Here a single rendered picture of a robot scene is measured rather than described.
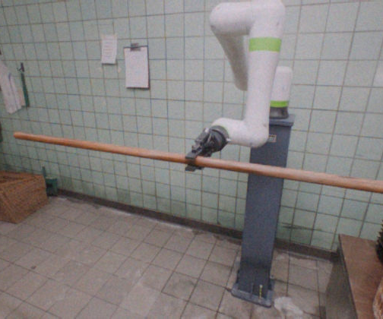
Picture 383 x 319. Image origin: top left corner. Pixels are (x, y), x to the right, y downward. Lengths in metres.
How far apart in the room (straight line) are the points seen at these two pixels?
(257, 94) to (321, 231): 1.48
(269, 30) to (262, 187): 0.81
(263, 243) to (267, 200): 0.29
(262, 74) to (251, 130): 0.21
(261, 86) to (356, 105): 1.02
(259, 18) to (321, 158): 1.22
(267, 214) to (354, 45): 1.12
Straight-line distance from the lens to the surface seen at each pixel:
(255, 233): 1.63
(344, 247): 1.59
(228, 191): 2.18
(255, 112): 1.01
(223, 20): 1.07
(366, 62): 1.91
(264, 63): 1.01
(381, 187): 0.74
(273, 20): 1.02
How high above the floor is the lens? 1.48
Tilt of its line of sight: 21 degrees down
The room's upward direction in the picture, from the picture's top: straight up
